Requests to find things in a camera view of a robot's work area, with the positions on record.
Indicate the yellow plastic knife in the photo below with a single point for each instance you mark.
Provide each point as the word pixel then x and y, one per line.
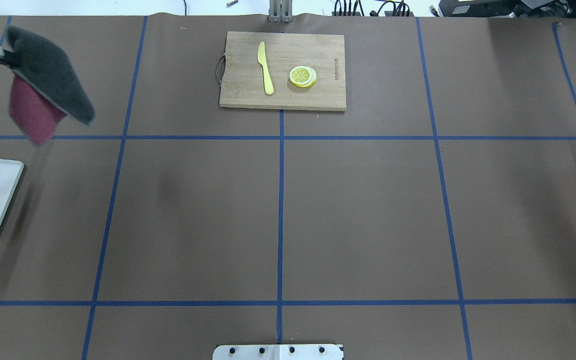
pixel 268 85

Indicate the yellow lemon slices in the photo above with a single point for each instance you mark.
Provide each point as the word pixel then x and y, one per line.
pixel 303 76

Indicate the bamboo cutting board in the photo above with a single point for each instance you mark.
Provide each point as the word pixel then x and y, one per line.
pixel 242 79

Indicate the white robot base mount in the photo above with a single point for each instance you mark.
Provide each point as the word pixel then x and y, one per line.
pixel 326 351

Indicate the aluminium frame post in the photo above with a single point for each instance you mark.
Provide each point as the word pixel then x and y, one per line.
pixel 281 11

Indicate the grey and pink cloth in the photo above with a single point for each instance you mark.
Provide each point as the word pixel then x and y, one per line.
pixel 45 87

